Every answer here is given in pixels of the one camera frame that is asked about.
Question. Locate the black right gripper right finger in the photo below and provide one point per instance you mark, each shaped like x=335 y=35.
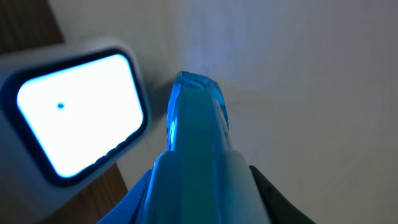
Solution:
x=280 y=210

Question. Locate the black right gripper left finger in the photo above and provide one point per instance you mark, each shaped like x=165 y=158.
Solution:
x=127 y=210

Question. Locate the blue Listerine mouthwash bottle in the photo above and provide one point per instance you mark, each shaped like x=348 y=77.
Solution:
x=200 y=178

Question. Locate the white barcode scanner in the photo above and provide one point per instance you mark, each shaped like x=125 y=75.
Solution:
x=68 y=113

